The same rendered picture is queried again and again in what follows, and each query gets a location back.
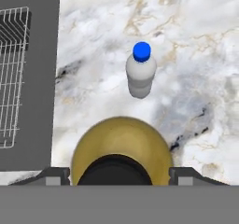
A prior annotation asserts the yellow bottle with black cap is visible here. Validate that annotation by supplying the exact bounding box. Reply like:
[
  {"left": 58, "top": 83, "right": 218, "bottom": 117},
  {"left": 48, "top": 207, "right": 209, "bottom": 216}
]
[{"left": 70, "top": 116, "right": 175, "bottom": 187}]

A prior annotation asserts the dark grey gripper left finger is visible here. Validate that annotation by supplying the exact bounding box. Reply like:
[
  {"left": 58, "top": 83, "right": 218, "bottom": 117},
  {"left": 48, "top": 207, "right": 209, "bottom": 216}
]
[{"left": 11, "top": 166, "right": 71, "bottom": 187}]

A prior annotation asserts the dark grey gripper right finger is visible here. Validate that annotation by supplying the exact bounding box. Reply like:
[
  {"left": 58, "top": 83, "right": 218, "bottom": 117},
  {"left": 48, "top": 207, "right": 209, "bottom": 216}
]
[{"left": 168, "top": 166, "right": 229, "bottom": 187}]

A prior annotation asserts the white wire rack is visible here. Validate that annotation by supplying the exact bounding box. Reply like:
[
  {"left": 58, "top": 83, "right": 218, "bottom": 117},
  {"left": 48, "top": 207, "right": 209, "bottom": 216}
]
[{"left": 0, "top": 6, "right": 31, "bottom": 149}]

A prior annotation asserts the white bottle with blue cap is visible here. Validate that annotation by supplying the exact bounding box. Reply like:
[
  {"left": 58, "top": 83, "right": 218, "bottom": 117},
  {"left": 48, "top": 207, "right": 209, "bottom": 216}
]
[{"left": 125, "top": 41, "right": 158, "bottom": 100}]

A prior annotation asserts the grey sink basin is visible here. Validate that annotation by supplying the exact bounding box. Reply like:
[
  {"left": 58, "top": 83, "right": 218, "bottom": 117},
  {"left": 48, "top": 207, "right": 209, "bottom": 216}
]
[{"left": 0, "top": 0, "right": 62, "bottom": 173}]

